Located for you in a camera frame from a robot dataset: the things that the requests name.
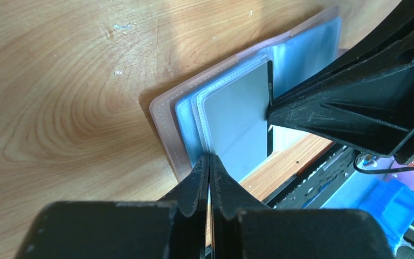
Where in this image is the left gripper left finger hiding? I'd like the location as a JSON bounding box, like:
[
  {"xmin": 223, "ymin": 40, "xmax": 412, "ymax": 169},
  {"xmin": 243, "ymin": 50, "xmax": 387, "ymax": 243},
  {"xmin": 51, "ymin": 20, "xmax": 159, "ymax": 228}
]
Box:
[{"xmin": 16, "ymin": 155, "xmax": 209, "ymax": 258}]

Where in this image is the pink card holder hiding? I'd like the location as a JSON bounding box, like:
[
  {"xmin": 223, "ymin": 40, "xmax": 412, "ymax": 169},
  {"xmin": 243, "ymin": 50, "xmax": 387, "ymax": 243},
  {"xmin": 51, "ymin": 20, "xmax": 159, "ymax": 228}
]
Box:
[{"xmin": 149, "ymin": 6, "xmax": 341, "ymax": 181}]

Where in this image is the blue plastic bin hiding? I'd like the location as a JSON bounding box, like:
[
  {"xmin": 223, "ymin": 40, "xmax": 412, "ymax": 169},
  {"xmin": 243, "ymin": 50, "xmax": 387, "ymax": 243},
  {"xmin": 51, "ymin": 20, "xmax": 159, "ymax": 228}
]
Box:
[{"xmin": 322, "ymin": 179, "xmax": 414, "ymax": 247}]

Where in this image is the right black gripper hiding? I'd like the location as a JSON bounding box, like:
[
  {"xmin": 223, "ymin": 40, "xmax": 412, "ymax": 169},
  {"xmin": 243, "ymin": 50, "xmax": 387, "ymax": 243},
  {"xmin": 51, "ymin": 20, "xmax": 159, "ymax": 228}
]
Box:
[{"xmin": 314, "ymin": 0, "xmax": 414, "ymax": 78}]

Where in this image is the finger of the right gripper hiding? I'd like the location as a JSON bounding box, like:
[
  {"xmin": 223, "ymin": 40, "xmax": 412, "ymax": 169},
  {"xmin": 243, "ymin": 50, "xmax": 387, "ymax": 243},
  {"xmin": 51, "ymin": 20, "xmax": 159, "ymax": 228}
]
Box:
[{"xmin": 267, "ymin": 22, "xmax": 414, "ymax": 163}]

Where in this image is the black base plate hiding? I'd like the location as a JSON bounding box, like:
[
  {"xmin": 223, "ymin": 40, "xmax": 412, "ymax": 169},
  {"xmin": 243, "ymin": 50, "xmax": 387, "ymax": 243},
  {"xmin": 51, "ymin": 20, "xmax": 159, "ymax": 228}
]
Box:
[{"xmin": 263, "ymin": 144, "xmax": 356, "ymax": 209}]

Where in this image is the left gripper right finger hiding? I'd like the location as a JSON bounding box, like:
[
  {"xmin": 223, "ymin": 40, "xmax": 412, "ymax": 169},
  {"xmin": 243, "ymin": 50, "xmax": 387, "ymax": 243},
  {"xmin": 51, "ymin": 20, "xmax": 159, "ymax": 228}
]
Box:
[{"xmin": 210, "ymin": 155, "xmax": 394, "ymax": 258}]

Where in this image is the grey credit card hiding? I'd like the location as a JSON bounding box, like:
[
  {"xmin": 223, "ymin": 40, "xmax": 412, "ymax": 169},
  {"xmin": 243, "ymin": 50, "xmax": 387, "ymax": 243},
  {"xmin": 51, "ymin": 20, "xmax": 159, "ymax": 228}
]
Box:
[{"xmin": 198, "ymin": 60, "xmax": 274, "ymax": 182}]

